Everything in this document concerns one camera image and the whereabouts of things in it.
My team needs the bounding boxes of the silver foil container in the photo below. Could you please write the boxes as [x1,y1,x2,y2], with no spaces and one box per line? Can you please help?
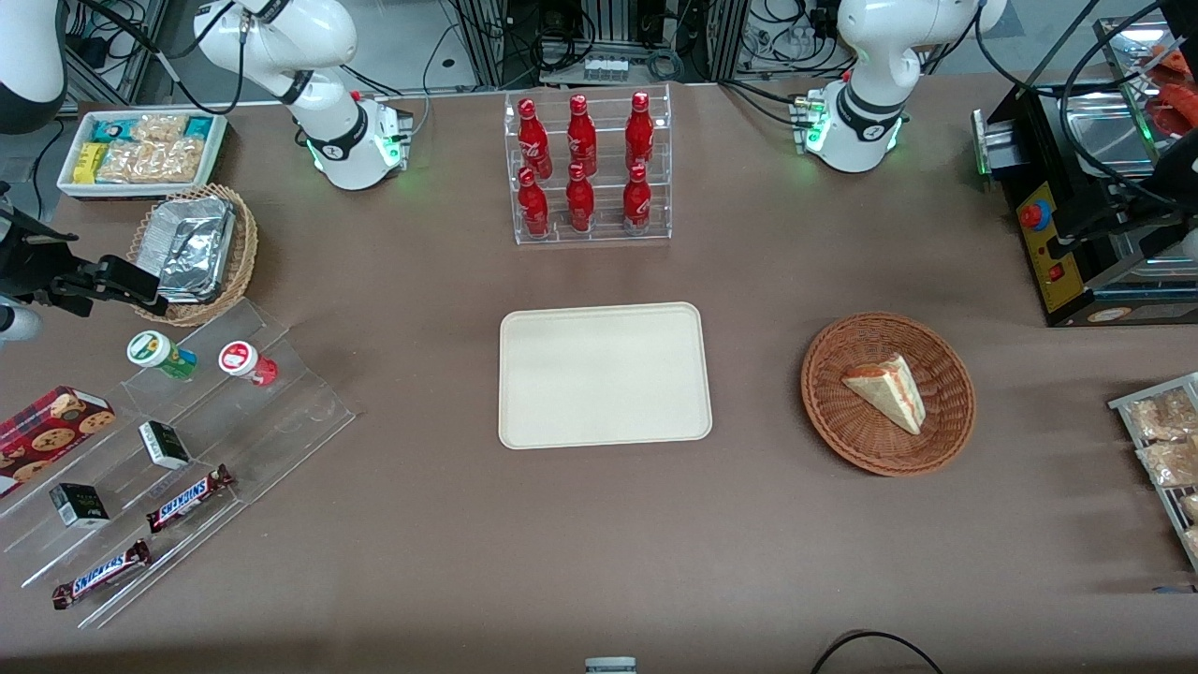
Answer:
[148,197,237,305]

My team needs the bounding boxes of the triangular wrapped sandwich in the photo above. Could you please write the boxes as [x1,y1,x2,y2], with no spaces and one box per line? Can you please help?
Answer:
[840,352,928,436]

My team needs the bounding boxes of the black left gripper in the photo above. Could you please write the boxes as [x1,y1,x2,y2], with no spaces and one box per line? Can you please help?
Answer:
[1046,139,1198,263]

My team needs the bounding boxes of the large clear cracker bag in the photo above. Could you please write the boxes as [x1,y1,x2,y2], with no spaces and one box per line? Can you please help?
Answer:
[96,139,205,184]

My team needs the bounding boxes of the red gum bottle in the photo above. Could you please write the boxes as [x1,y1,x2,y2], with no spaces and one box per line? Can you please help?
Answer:
[218,341,279,388]

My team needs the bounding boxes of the clear acrylic bottle rack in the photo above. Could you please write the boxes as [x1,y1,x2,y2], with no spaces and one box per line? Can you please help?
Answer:
[504,82,673,246]

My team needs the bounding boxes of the black sealing machine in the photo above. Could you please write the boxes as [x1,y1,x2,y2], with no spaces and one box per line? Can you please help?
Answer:
[972,14,1198,329]

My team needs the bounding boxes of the clear acrylic stepped display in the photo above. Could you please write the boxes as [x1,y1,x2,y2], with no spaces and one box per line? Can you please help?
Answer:
[0,298,357,630]

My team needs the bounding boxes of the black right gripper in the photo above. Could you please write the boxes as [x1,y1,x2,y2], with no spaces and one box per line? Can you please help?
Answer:
[0,208,170,317]

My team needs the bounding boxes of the red cola bottle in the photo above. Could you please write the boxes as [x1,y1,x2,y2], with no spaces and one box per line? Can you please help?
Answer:
[565,163,595,232]
[622,164,652,235]
[567,94,598,177]
[518,167,550,237]
[625,91,655,171]
[518,97,553,179]

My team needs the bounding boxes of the white rectangular snack bin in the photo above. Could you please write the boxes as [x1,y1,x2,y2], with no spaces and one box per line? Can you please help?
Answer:
[56,109,230,201]

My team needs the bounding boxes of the brown round wicker basket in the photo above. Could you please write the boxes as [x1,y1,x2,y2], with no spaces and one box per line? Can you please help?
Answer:
[800,311,977,478]

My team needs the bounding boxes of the green gum bottle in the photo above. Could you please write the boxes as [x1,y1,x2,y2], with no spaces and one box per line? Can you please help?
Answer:
[126,330,198,381]

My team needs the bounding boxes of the beige plastic tray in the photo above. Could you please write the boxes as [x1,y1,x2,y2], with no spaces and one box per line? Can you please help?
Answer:
[498,301,714,451]

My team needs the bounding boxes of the light oval wicker basket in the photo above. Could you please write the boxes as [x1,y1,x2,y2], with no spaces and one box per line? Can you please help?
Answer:
[124,183,259,328]

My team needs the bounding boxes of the small clear cracker bag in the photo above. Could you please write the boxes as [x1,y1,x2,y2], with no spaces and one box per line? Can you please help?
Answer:
[131,112,188,144]

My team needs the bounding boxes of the black looped cable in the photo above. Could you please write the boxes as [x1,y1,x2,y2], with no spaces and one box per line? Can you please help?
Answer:
[810,631,946,674]

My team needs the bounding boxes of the small black box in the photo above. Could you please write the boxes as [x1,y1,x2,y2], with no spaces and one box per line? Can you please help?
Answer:
[49,482,110,530]
[139,420,192,471]

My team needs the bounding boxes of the brown snickers bar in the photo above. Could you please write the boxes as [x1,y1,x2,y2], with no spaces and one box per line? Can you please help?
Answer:
[145,464,235,535]
[51,539,152,610]

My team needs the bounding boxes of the red food packet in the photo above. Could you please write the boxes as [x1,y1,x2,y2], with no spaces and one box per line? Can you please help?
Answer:
[1144,42,1198,141]

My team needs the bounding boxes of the thick black hanging cable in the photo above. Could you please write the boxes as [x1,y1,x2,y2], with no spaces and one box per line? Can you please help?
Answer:
[1058,0,1198,202]

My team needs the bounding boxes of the red cookie box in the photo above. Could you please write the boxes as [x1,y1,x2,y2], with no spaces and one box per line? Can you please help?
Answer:
[0,386,117,499]

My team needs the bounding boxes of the grey wire tray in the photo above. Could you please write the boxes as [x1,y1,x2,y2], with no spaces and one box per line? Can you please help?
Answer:
[1107,372,1198,574]

